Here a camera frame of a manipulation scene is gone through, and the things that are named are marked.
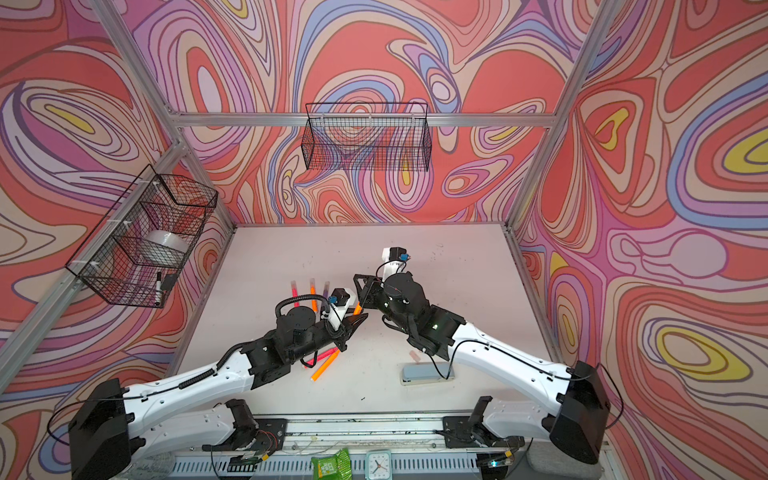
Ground black marker in basket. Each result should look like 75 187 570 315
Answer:
154 271 163 307

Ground small white clock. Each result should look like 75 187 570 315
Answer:
365 450 393 480

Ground left black wire basket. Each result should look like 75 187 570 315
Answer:
66 166 218 309

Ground back black wire basket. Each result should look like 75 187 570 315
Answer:
301 101 432 172

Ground grey pencil case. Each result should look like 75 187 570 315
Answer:
400 362 448 386

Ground black wire basket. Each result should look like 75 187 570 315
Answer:
66 166 218 309
301 101 432 172

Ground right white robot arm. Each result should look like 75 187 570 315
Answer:
353 272 611 465

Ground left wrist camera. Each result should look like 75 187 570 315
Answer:
328 288 357 330

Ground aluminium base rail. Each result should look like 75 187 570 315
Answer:
119 411 601 480

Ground pink highlighter pen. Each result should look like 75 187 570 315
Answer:
291 280 300 307
317 348 338 362

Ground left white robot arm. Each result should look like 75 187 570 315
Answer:
68 305 367 479

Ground aluminium frame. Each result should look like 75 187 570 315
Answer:
0 0 625 421

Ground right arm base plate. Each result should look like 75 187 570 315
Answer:
435 416 526 451

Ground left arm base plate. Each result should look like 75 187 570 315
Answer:
201 418 288 454

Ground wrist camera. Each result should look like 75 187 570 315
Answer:
377 247 410 280
328 288 357 330

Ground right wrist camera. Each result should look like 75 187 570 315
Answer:
377 247 410 280

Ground green snack packet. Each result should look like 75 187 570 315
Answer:
311 448 353 480

